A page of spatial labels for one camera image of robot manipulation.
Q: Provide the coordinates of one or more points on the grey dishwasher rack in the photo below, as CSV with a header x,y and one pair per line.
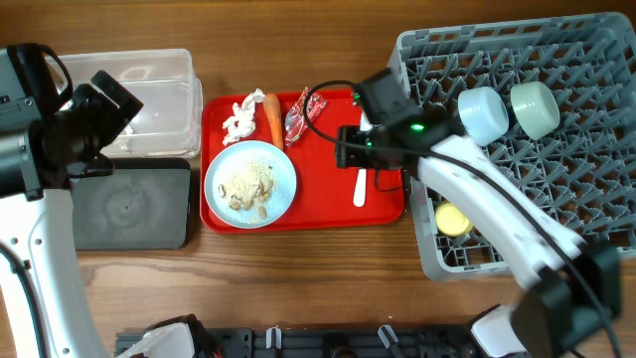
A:
x,y
583,173

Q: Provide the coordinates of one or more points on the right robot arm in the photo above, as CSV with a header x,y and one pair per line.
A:
x,y
571,288

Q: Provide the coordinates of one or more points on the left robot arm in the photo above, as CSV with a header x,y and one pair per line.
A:
x,y
50,137

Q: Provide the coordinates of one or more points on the white plastic spoon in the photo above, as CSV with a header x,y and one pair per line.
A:
x,y
359,198

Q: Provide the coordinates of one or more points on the light blue plate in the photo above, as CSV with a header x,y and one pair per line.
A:
x,y
215,212

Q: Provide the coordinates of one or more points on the red snack wrapper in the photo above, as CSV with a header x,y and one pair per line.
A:
x,y
295,123

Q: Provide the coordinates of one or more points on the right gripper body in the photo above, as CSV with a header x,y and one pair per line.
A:
x,y
345,147

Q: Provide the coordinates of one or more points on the crumpled white tissue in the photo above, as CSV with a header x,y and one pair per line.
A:
x,y
241,123

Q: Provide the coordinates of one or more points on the red serving tray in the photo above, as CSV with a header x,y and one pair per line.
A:
x,y
324,194

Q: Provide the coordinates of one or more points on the green bowl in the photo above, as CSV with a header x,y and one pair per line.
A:
x,y
535,109

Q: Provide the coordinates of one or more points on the clear plastic bin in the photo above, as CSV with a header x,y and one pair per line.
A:
x,y
169,124

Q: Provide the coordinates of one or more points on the food scraps on plate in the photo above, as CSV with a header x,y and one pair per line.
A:
x,y
249,187

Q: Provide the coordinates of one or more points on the yellow cup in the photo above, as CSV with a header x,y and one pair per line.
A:
x,y
450,221

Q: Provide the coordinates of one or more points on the orange carrot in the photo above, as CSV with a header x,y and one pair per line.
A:
x,y
272,111

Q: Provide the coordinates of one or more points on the black tray bin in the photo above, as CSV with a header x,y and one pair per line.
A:
x,y
143,205

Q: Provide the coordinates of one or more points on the light blue bowl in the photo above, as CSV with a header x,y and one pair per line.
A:
x,y
483,114

